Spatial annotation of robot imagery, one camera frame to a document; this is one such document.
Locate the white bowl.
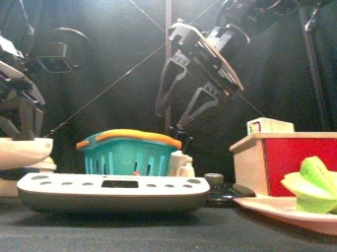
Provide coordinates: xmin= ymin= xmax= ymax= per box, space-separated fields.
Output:
xmin=0 ymin=136 xmax=55 ymax=171

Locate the pink plate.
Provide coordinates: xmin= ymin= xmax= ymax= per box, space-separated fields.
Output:
xmin=232 ymin=195 xmax=337 ymax=237

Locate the black round knob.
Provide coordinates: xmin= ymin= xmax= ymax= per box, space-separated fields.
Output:
xmin=203 ymin=172 xmax=256 ymax=209

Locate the small white toy pitcher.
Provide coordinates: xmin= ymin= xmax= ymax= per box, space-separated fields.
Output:
xmin=167 ymin=150 xmax=198 ymax=178

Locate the green toy lettuce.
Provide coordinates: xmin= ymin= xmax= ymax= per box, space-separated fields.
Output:
xmin=279 ymin=156 xmax=337 ymax=216

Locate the white digital kitchen scale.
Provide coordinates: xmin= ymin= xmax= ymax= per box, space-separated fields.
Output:
xmin=16 ymin=172 xmax=211 ymax=215

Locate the metal frame pole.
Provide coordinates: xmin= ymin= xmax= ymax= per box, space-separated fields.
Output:
xmin=163 ymin=0 xmax=174 ymax=133
xmin=298 ymin=5 xmax=330 ymax=132

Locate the teal basket with orange rim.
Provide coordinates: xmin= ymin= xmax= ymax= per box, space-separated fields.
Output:
xmin=75 ymin=128 xmax=183 ymax=177

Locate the wooden box with red panel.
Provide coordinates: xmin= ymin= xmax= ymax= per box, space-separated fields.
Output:
xmin=227 ymin=131 xmax=337 ymax=199

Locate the small white wooden block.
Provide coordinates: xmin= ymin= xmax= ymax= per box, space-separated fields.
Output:
xmin=244 ymin=116 xmax=295 ymax=135

